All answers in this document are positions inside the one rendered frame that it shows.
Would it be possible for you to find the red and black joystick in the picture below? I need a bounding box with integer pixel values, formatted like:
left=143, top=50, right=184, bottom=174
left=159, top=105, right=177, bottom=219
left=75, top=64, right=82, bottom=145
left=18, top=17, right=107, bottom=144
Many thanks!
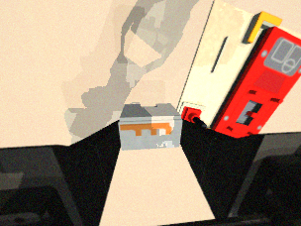
left=181, top=106, right=207, bottom=128

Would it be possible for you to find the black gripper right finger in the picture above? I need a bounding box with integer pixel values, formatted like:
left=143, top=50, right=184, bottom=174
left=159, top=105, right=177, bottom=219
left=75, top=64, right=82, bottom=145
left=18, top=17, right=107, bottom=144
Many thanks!
left=180, top=119, right=301, bottom=219

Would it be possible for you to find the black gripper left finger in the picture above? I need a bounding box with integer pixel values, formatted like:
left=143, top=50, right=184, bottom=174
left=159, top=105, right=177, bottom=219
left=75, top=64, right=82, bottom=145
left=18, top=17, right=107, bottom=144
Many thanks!
left=0, top=120, right=121, bottom=226

